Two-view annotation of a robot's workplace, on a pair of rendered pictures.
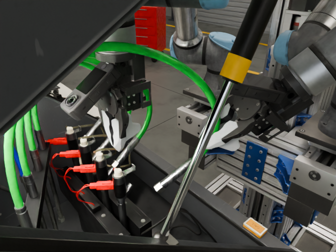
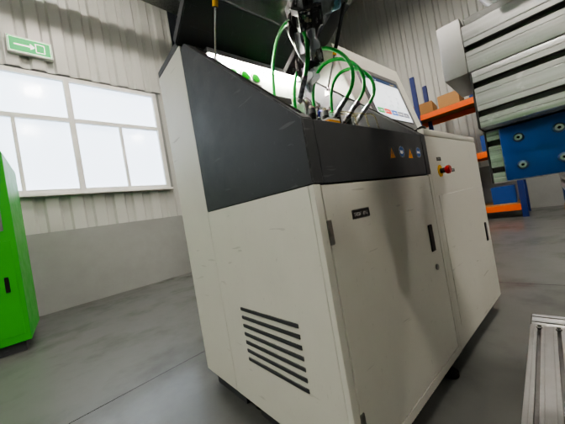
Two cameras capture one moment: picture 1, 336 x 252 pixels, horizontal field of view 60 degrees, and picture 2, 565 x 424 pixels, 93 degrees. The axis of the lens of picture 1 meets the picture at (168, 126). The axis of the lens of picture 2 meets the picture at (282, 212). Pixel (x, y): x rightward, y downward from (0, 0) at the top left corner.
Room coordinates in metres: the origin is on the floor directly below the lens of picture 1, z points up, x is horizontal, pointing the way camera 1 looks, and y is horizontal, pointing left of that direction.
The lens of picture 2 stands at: (0.34, -0.94, 0.74)
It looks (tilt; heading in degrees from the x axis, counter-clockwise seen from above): 0 degrees down; 91
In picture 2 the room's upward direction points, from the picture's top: 10 degrees counter-clockwise
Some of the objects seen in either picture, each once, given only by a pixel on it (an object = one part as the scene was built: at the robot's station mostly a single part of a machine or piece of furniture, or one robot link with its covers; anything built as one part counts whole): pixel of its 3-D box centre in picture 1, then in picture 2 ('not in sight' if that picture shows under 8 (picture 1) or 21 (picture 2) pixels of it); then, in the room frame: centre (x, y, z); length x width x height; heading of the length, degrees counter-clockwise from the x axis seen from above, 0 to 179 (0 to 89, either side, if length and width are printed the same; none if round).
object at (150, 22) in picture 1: (141, 32); not in sight; (4.96, 0.44, 0.43); 0.70 x 0.46 x 0.86; 71
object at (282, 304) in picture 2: not in sight; (336, 290); (0.48, 0.13, 0.39); 0.70 x 0.58 x 0.79; 41
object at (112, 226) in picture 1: (101, 212); not in sight; (0.59, 0.19, 0.91); 0.34 x 0.10 x 0.15; 41
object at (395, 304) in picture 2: not in sight; (404, 285); (0.67, -0.08, 0.44); 0.65 x 0.02 x 0.68; 41
